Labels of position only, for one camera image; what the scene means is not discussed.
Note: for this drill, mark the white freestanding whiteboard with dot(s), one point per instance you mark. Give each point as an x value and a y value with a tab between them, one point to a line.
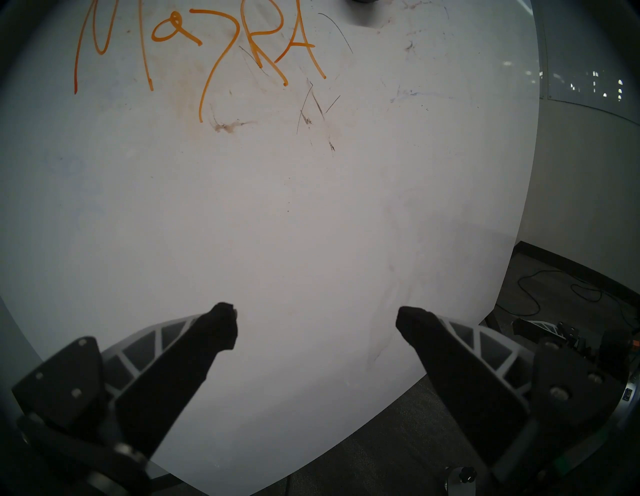
300	200

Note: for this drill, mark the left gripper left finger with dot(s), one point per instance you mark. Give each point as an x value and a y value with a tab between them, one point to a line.
175	370

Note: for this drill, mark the black wall baseboard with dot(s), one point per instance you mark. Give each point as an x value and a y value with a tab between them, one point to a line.
575	265

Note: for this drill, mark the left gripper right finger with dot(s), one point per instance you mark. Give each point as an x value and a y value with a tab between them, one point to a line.
460	380

